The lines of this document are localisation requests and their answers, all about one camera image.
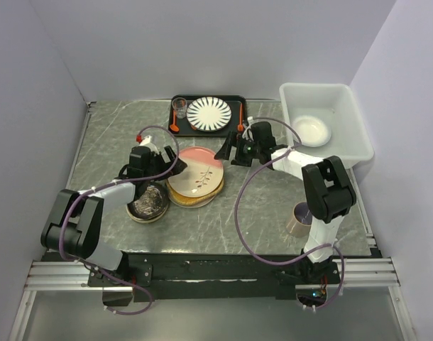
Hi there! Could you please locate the white plastic bin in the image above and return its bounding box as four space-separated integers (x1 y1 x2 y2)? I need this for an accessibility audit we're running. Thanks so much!
279 82 374 169

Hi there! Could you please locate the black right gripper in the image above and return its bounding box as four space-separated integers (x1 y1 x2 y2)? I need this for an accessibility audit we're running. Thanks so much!
214 131 261 168

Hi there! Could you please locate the orange spoon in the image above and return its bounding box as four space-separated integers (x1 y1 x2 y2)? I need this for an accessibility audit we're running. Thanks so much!
170 110 180 134

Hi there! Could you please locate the pink beige mug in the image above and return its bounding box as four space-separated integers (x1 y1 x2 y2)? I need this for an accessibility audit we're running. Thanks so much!
286 202 312 238

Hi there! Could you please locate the white ribbed deep plate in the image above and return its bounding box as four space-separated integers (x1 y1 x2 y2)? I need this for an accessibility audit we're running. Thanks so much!
292 115 331 148

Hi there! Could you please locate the dark metallic bowl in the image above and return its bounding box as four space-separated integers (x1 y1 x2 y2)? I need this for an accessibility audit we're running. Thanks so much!
126 183 170 224

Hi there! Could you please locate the striped white blue plate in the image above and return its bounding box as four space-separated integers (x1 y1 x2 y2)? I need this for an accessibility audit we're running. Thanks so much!
187 97 232 132

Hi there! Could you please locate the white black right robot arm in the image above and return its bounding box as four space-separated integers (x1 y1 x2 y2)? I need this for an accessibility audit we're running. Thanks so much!
214 119 356 283

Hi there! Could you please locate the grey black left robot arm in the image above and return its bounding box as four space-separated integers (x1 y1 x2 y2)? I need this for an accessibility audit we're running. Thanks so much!
40 144 187 286

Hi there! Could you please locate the black serving tray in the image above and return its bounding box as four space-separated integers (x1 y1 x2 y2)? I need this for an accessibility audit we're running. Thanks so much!
167 94 248 139

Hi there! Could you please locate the blue grey plate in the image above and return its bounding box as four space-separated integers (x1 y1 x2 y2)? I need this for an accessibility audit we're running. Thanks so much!
169 193 216 208

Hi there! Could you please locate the clear drinking glass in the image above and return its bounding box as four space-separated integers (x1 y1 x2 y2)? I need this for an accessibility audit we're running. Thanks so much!
171 97 187 119

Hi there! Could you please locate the pink cream floral plate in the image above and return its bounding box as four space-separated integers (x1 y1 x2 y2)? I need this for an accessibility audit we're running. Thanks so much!
168 146 224 197

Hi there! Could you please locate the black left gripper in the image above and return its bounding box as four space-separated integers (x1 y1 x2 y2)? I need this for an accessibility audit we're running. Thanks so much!
144 146 187 181

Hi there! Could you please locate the orange woven pattern plate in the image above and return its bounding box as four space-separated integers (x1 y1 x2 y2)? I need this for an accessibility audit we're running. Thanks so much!
166 180 224 207

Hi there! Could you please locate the orange fork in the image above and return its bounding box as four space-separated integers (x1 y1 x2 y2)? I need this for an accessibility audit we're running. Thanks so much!
237 104 244 133

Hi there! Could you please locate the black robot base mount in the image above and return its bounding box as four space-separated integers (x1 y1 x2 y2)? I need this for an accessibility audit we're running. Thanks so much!
104 253 344 306

